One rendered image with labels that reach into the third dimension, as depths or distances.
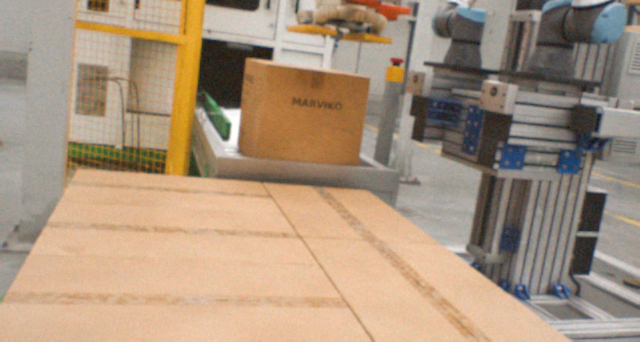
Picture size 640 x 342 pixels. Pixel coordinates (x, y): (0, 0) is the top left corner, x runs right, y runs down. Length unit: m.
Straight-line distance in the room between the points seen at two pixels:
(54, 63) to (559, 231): 2.16
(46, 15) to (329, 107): 1.28
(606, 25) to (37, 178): 2.29
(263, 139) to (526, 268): 1.08
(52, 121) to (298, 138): 1.14
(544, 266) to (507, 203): 0.29
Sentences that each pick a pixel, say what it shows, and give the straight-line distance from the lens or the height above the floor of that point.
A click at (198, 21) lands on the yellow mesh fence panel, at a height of 1.08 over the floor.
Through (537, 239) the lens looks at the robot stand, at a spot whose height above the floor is 0.45.
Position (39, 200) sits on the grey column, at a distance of 2.95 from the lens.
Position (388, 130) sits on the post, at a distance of 2.90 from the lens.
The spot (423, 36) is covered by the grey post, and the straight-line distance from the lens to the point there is 5.41.
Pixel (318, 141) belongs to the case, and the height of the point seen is 0.69.
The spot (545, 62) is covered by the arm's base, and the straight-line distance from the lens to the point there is 2.05.
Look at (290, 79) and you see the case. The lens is 2.22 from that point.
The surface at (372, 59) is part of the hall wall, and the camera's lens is 12.07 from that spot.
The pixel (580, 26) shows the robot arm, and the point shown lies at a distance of 1.99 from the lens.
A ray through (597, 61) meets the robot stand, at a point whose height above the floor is 1.11.
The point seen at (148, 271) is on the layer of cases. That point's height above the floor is 0.54.
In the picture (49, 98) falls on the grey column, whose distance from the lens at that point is 2.86.
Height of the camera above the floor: 1.00
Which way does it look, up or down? 10 degrees down
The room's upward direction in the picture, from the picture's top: 8 degrees clockwise
